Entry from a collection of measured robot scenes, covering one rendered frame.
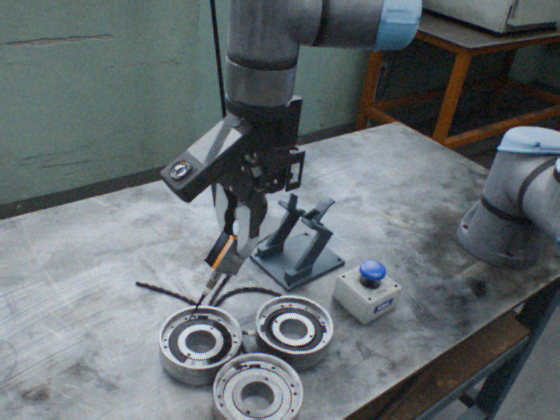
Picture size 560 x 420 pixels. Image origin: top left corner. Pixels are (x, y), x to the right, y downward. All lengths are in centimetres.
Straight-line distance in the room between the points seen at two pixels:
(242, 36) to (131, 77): 175
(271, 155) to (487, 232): 50
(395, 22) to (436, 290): 48
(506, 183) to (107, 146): 176
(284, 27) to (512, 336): 93
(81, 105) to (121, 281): 147
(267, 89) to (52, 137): 176
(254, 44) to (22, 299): 50
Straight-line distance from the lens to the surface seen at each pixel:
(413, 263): 93
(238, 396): 64
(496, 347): 122
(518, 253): 99
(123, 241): 90
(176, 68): 233
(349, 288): 78
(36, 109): 218
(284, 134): 60
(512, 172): 92
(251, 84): 54
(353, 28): 54
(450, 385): 110
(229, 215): 66
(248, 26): 52
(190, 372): 66
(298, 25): 53
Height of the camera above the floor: 135
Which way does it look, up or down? 34 degrees down
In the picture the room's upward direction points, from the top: 7 degrees clockwise
